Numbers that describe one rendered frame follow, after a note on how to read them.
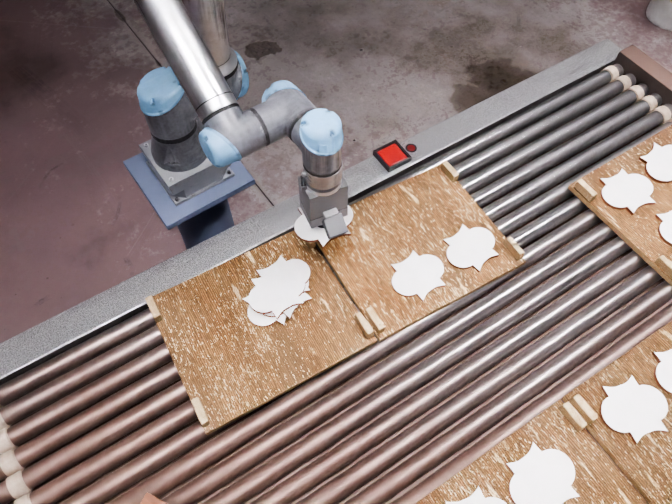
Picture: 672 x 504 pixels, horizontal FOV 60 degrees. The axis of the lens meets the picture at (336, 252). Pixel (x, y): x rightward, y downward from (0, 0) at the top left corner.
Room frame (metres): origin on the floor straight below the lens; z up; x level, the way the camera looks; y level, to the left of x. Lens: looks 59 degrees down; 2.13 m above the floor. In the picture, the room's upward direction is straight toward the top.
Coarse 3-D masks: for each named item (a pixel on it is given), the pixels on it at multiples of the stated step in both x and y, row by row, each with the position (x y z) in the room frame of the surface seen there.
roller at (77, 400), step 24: (624, 96) 1.27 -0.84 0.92; (576, 120) 1.18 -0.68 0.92; (600, 120) 1.20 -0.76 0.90; (528, 144) 1.09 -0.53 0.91; (552, 144) 1.09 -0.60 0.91; (504, 168) 1.00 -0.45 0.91; (144, 360) 0.45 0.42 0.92; (168, 360) 0.46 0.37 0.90; (96, 384) 0.40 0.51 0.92; (120, 384) 0.40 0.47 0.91; (48, 408) 0.35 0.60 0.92; (72, 408) 0.35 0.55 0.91; (0, 432) 0.30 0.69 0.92; (24, 432) 0.30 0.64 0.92
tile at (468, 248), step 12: (480, 228) 0.79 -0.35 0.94; (444, 240) 0.75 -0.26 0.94; (456, 240) 0.75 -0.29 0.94; (468, 240) 0.75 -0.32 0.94; (480, 240) 0.75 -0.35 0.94; (492, 240) 0.75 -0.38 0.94; (456, 252) 0.72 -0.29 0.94; (468, 252) 0.72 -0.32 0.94; (480, 252) 0.72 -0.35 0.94; (492, 252) 0.72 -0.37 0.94; (456, 264) 0.69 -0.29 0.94; (468, 264) 0.69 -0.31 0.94; (480, 264) 0.69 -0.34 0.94
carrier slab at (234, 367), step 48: (288, 240) 0.76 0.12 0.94; (192, 288) 0.62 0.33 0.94; (240, 288) 0.62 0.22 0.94; (336, 288) 0.63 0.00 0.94; (192, 336) 0.50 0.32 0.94; (240, 336) 0.50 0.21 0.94; (288, 336) 0.51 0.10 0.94; (336, 336) 0.51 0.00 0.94; (192, 384) 0.39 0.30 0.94; (240, 384) 0.40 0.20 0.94; (288, 384) 0.40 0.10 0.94
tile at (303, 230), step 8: (304, 216) 0.73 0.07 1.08; (352, 216) 0.73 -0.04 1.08; (296, 224) 0.71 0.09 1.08; (304, 224) 0.71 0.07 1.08; (296, 232) 0.69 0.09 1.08; (304, 232) 0.69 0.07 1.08; (312, 232) 0.69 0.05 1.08; (320, 232) 0.69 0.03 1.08; (304, 240) 0.67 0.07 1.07; (312, 240) 0.67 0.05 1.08; (320, 240) 0.67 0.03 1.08; (328, 240) 0.67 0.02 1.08
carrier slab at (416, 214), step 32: (384, 192) 0.90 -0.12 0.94; (416, 192) 0.91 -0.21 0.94; (448, 192) 0.91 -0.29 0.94; (352, 224) 0.81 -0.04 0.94; (384, 224) 0.81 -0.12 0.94; (416, 224) 0.81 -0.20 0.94; (448, 224) 0.81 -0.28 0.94; (480, 224) 0.81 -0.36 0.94; (352, 256) 0.71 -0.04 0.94; (384, 256) 0.71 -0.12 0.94; (512, 256) 0.72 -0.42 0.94; (352, 288) 0.63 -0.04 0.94; (384, 288) 0.63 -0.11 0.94; (448, 288) 0.63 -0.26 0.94; (384, 320) 0.55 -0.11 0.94; (416, 320) 0.55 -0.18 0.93
